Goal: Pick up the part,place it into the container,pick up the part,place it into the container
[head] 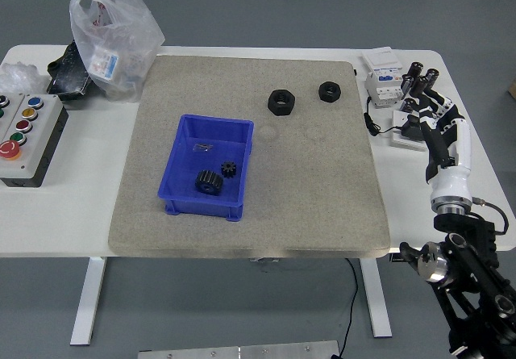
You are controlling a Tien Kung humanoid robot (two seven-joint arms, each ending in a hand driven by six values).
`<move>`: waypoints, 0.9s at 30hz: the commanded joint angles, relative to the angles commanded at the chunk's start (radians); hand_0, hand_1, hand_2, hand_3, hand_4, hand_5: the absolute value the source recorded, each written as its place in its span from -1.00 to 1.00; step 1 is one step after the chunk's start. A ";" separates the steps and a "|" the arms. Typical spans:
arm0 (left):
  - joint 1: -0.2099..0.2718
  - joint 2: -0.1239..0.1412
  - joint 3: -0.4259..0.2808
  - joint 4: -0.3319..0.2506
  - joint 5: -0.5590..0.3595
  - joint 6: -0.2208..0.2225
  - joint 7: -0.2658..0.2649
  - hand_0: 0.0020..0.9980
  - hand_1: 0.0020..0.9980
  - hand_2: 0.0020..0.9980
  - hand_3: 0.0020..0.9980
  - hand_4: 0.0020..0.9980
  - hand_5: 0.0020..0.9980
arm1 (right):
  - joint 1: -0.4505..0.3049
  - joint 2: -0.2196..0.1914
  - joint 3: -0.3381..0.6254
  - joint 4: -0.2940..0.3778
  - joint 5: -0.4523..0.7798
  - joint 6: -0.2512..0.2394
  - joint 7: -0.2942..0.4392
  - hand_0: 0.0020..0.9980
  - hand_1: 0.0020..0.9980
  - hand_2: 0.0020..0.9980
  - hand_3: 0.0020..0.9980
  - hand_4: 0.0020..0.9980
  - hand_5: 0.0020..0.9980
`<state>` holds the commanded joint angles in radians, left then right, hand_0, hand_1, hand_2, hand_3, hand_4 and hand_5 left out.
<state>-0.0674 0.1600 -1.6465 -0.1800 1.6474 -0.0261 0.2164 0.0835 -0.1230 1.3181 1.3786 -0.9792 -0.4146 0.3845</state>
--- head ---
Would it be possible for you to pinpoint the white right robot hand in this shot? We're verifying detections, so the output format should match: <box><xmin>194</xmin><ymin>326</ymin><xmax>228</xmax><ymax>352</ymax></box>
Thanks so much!
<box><xmin>404</xmin><ymin>86</ymin><xmax>473</xmax><ymax>202</ymax></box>

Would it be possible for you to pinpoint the large black gear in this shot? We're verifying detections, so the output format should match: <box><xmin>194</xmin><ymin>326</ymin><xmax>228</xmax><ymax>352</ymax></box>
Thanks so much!
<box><xmin>194</xmin><ymin>169</ymin><xmax>225</xmax><ymax>195</ymax></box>

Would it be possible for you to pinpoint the blue plastic box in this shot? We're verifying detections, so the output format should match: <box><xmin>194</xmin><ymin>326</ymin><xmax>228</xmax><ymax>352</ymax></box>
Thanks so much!
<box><xmin>156</xmin><ymin>113</ymin><xmax>255</xmax><ymax>221</ymax></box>

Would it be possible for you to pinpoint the small black hex nut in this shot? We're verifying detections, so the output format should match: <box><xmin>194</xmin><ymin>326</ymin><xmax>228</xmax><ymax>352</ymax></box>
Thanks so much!
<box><xmin>318</xmin><ymin>80</ymin><xmax>343</xmax><ymax>103</ymax></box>

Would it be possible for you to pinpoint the large black hex nut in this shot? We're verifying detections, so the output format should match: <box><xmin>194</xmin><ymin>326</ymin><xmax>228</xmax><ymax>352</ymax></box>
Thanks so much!
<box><xmin>267</xmin><ymin>88</ymin><xmax>298</xmax><ymax>117</ymax></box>

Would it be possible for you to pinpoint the grey five-button control box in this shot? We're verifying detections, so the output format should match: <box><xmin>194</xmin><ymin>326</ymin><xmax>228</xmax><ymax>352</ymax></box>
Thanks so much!
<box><xmin>0</xmin><ymin>92</ymin><xmax>69</xmax><ymax>188</ymax></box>

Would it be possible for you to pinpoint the white flat plate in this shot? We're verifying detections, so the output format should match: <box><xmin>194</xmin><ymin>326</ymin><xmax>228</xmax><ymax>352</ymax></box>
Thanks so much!
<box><xmin>389</xmin><ymin>111</ymin><xmax>428</xmax><ymax>152</ymax></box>

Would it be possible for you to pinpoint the black power adapter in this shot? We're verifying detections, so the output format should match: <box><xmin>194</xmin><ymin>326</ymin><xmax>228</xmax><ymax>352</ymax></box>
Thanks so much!
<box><xmin>401</xmin><ymin>119</ymin><xmax>424</xmax><ymax>139</ymax></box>

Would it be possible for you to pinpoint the white circuit breaker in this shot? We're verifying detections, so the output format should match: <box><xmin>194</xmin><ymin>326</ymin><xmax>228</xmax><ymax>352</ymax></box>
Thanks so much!
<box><xmin>364</xmin><ymin>71</ymin><xmax>406</xmax><ymax>109</ymax></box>

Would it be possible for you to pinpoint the white table leg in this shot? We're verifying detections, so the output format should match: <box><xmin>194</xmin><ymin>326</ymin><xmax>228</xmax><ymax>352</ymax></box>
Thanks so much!
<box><xmin>69</xmin><ymin>256</ymin><xmax>108</xmax><ymax>346</ymax></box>
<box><xmin>360</xmin><ymin>258</ymin><xmax>393</xmax><ymax>339</ymax></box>

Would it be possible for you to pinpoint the white carton with blue label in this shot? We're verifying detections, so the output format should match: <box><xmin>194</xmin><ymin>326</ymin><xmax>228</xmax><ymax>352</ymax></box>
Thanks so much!
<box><xmin>360</xmin><ymin>47</ymin><xmax>404</xmax><ymax>74</ymax></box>

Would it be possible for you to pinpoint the grey-brown mat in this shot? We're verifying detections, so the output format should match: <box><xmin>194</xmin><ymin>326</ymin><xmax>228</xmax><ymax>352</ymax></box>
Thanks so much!
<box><xmin>107</xmin><ymin>54</ymin><xmax>394</xmax><ymax>260</ymax></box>

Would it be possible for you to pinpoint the silver metal plate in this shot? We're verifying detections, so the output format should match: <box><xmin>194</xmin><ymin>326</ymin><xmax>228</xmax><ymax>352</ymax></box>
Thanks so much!
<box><xmin>136</xmin><ymin>340</ymin><xmax>342</xmax><ymax>359</ymax></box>

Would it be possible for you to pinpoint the clear plastic bag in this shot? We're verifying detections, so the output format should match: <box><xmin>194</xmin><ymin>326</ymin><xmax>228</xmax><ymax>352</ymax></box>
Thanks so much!
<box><xmin>69</xmin><ymin>0</ymin><xmax>166</xmax><ymax>103</ymax></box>

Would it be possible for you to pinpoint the black rectangular device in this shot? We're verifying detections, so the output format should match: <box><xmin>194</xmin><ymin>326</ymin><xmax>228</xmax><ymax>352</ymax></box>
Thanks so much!
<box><xmin>46</xmin><ymin>40</ymin><xmax>96</xmax><ymax>102</ymax></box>

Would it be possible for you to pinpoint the crumpled clear plastic wrap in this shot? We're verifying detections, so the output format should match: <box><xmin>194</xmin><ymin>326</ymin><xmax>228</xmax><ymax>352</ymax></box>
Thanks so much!
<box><xmin>0</xmin><ymin>62</ymin><xmax>52</xmax><ymax>96</ymax></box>

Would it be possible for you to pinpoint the black plug with cord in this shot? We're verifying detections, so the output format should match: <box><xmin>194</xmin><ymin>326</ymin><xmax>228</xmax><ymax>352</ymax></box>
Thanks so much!
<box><xmin>364</xmin><ymin>97</ymin><xmax>404</xmax><ymax>136</ymax></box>

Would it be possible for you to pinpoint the black floor cable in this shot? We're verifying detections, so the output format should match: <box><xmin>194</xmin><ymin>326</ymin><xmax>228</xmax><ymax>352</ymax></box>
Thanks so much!
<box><xmin>336</xmin><ymin>257</ymin><xmax>360</xmax><ymax>359</ymax></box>

